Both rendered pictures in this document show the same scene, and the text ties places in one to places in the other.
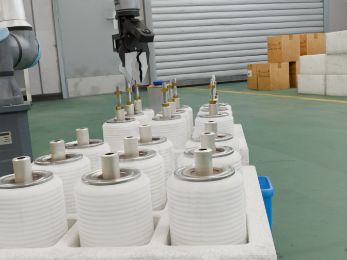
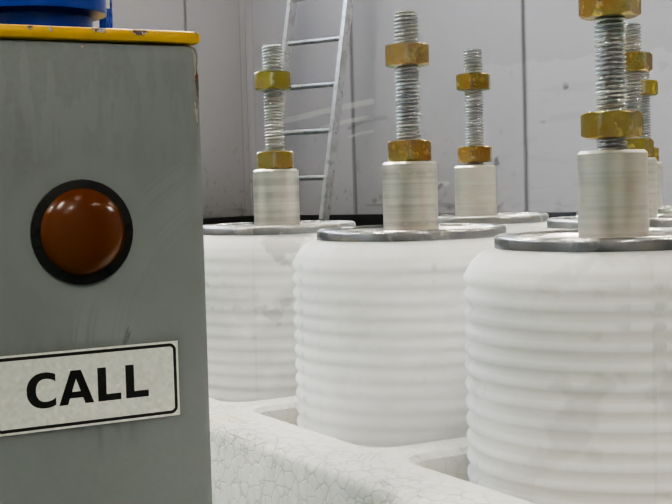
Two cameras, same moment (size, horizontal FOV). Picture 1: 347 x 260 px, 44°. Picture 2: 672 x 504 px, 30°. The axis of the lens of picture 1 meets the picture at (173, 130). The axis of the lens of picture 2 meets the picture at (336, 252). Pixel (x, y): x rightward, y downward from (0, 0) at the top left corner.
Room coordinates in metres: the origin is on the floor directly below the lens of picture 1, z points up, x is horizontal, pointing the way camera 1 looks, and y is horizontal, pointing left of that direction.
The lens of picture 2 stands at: (1.63, 0.37, 0.27)
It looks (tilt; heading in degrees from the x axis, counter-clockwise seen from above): 3 degrees down; 233
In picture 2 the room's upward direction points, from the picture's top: 2 degrees counter-clockwise
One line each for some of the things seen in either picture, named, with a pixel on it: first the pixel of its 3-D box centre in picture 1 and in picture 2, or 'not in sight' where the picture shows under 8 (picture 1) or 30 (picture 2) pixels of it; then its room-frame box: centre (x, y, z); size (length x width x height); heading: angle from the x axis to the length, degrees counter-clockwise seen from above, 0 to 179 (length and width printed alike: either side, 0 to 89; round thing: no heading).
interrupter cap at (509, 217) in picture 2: (214, 110); (476, 221); (1.18, -0.12, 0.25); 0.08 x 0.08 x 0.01
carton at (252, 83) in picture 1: (262, 75); not in sight; (5.31, -1.14, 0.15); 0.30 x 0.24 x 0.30; 107
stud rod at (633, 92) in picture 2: (170, 94); (630, 109); (1.19, 0.00, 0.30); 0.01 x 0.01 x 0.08
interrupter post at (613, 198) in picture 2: (138, 106); (613, 202); (1.32, 0.10, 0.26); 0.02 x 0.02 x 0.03
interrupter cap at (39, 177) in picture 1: (24, 179); not in sight; (0.55, 0.20, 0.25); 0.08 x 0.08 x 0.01
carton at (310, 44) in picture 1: (308, 47); not in sight; (5.17, -1.67, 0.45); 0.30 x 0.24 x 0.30; 16
